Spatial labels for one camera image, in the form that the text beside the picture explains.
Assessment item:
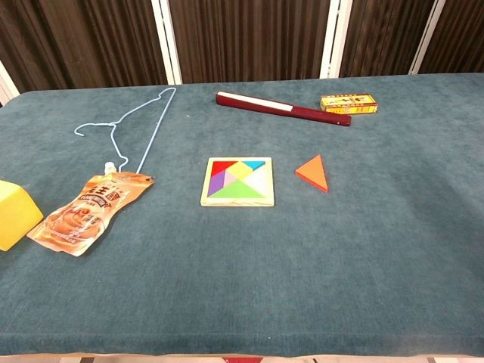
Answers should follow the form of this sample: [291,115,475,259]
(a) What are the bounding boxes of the light blue wire hanger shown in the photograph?
[73,87,178,174]

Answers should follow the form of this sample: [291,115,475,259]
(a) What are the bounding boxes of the orange triangle tangram piece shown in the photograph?
[295,154,330,194]

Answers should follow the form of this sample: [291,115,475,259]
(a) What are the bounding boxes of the wooden tangram tray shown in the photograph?
[200,157,276,208]

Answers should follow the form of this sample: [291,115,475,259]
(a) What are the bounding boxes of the dark brown pleated curtain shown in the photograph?
[168,0,331,85]
[339,0,436,79]
[417,0,484,75]
[0,0,168,94]

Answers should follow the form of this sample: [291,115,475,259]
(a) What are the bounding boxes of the red triangle tangram piece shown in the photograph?
[211,161,238,178]

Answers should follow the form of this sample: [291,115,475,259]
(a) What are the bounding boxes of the purple parallelogram tangram piece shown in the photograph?
[206,169,228,197]

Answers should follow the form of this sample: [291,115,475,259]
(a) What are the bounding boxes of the yellow square tangram piece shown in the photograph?
[226,161,255,182]

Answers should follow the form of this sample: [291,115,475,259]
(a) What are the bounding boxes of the dark red folding fan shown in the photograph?
[215,91,352,128]

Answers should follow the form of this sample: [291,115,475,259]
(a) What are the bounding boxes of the teal table cloth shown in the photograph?
[0,73,484,358]

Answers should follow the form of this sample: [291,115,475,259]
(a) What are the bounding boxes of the green triangle tangram piece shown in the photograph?
[209,177,265,199]

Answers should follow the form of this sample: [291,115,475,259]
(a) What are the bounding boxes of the yellow cube block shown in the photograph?
[0,179,45,252]

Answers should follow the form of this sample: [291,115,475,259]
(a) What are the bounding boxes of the orange sauce spout pouch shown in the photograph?
[26,161,155,258]

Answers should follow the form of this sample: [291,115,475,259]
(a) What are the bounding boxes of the yellow red small carton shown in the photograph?
[320,93,379,115]

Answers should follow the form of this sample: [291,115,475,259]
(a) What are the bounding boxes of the white screen frame post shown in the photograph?
[408,0,447,75]
[319,0,353,79]
[0,60,20,107]
[150,0,183,85]

